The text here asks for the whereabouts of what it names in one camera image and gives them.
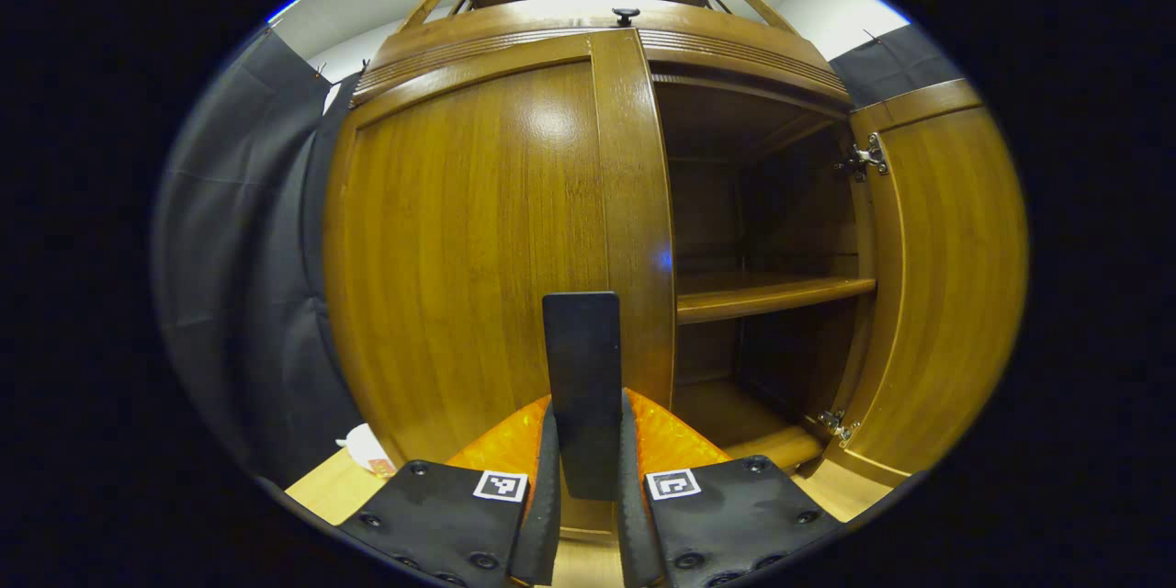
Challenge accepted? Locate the wooden drawer with black knob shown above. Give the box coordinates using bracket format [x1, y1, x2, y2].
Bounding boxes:
[352, 2, 851, 107]

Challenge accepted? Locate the black backdrop cloth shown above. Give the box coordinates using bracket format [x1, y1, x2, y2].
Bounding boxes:
[152, 23, 966, 488]

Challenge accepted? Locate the metal door hinge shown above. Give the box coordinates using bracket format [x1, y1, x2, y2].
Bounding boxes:
[818, 409, 862, 447]
[836, 133, 890, 183]

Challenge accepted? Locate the wooden inner shelf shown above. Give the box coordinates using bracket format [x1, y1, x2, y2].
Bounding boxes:
[675, 276, 876, 325]

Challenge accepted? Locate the wooden shoe cabinet door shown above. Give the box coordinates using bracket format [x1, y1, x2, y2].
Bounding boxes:
[822, 78, 1028, 488]
[323, 29, 678, 538]

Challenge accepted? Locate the white packet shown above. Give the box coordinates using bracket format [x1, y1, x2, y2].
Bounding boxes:
[335, 423, 396, 479]

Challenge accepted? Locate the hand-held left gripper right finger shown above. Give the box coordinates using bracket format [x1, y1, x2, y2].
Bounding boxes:
[617, 389, 842, 588]

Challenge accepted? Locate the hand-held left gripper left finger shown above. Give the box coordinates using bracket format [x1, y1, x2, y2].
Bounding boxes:
[338, 395, 561, 588]

